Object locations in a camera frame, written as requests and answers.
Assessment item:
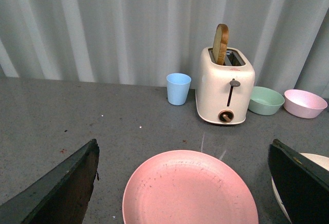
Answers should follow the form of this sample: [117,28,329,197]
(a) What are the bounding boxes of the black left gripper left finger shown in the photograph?
[1,139,100,223]

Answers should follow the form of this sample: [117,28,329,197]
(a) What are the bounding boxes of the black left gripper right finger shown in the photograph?
[268,139,328,223]

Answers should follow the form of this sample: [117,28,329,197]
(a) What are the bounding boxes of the cream white plate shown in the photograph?
[271,153,328,223]

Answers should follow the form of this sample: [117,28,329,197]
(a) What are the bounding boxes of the pink plate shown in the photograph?
[122,150,259,223]

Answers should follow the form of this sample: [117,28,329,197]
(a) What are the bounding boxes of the pink bowl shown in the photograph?
[283,89,328,119]

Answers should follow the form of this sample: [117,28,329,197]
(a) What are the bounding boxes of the green bowl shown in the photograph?
[248,86,285,116]

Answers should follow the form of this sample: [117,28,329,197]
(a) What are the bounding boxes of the cream white toaster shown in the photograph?
[195,47,255,125]

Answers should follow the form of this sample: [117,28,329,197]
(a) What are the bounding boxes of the light blue cup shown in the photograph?
[167,73,191,106]

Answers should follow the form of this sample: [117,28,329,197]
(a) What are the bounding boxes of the toasted bread slice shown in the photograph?
[212,24,229,65]

